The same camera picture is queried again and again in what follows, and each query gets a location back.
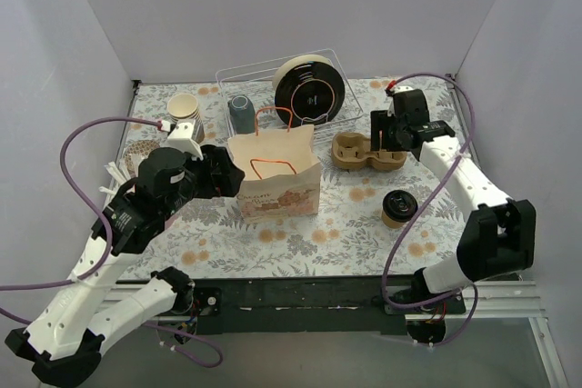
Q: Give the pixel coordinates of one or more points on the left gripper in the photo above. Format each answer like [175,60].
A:
[218,170]

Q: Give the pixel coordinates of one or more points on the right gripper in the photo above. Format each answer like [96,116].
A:
[379,129]

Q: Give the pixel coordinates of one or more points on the paper takeout bag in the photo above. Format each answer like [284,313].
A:
[282,173]

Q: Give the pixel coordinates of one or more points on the black coffee lid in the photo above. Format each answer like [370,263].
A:
[399,206]

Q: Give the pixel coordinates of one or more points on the stack of paper cups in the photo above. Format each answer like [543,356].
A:
[184,107]

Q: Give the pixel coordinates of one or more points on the brown paper cup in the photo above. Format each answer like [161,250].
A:
[393,222]

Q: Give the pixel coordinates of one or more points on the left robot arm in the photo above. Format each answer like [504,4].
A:
[67,341]

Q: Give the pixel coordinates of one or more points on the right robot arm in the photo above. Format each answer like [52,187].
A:
[499,235]

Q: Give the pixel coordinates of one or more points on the cardboard cup carrier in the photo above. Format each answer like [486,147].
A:
[352,151]

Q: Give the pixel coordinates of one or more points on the teal ceramic cup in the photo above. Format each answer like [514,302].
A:
[242,114]

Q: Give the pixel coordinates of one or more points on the floral table mat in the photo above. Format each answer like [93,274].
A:
[210,239]

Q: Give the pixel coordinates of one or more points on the black round plate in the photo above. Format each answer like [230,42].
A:
[312,93]

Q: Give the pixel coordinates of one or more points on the patterned small bowl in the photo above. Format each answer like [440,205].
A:
[137,152]

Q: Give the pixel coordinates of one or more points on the cream plate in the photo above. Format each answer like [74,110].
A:
[294,62]

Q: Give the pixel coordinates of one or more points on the white wrapped straws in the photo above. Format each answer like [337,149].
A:
[120,174]

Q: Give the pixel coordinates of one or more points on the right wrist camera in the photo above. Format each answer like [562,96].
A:
[393,88]

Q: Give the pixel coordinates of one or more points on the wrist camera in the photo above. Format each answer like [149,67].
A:
[393,88]
[182,137]

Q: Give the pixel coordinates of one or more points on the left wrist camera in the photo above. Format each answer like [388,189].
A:
[182,137]

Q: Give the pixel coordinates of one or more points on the clear wire dish rack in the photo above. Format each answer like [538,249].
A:
[255,81]

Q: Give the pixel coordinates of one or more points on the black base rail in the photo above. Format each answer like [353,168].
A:
[329,304]

